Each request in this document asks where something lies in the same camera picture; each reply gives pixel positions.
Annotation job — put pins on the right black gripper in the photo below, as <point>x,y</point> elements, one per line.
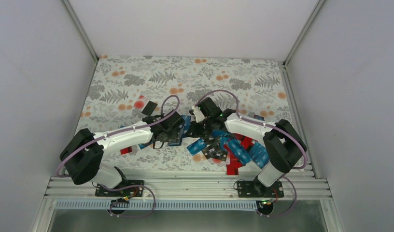
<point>195,132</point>

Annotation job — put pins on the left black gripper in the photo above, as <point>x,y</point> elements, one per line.
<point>175,137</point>

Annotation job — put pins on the lone blue credit card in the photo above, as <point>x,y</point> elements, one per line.
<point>186,124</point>

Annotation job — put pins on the navy blue card holder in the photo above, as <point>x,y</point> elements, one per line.
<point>177,142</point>

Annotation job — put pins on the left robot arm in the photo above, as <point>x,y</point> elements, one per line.
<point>82,157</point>

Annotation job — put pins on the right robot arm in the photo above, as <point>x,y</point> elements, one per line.
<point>281,141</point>

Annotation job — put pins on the blue card pile left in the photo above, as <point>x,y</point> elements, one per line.
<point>196,146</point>

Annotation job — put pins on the blue card pile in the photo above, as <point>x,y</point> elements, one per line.
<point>259,155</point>
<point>234,147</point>
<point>196,146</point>

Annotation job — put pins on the black visa card pile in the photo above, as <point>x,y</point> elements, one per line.
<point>214,152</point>

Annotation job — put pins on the black card upper left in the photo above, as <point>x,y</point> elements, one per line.
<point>149,108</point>

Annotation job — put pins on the blue card under black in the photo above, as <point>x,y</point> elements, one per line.
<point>142,146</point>

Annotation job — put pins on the red card pile right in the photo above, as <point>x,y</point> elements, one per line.
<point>247,143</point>

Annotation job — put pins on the red card pile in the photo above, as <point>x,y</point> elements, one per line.
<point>247,143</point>
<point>233,167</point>

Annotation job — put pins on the red card left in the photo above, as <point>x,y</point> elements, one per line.
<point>125,150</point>

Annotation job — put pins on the blue card pile centre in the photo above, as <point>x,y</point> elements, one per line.
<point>234,147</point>

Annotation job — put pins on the red card pile bottom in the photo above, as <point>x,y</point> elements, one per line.
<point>233,167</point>

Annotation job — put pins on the blue card pile right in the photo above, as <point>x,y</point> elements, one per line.
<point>259,155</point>

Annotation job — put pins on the floral patterned table mat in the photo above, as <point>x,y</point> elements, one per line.
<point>253,86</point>

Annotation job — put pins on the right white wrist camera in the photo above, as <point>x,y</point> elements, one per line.
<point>196,111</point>

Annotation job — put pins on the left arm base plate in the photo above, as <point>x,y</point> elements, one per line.
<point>128,188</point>

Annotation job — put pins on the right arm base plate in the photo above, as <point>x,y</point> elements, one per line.
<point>254,189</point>

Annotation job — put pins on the blue slotted cable duct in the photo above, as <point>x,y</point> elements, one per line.
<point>97,204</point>

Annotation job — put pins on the aluminium rail frame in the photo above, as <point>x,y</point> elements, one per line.
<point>196,185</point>

